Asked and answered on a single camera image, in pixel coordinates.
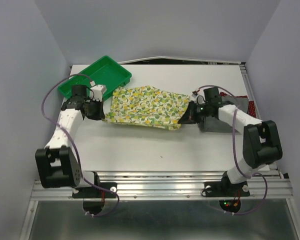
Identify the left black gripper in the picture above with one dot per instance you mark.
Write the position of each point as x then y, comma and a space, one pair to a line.
100, 115

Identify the green plastic tray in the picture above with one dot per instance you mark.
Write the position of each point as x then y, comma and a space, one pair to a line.
105, 71

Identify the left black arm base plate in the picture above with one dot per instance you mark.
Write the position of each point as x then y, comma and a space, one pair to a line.
92, 192

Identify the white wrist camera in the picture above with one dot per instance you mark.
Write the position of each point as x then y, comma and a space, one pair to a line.
197, 97
97, 92

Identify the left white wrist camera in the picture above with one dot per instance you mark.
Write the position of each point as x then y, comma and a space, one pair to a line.
97, 92

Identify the aluminium frame rail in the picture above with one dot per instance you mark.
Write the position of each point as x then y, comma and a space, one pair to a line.
188, 186

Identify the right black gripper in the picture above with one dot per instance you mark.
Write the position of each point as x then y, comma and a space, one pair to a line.
189, 117

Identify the yellow lemon print skirt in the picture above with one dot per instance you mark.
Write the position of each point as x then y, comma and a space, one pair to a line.
147, 106

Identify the red polka dot skirt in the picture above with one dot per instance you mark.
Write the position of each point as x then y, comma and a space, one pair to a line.
246, 105

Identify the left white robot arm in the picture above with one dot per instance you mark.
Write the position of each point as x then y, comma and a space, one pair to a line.
58, 163

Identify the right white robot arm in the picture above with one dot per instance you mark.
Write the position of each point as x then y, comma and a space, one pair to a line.
261, 143

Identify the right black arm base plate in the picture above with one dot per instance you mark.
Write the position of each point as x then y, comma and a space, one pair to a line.
217, 189

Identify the grey skirt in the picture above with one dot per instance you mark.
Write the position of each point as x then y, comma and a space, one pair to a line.
213, 125

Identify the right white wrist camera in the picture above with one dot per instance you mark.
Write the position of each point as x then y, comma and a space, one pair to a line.
197, 97

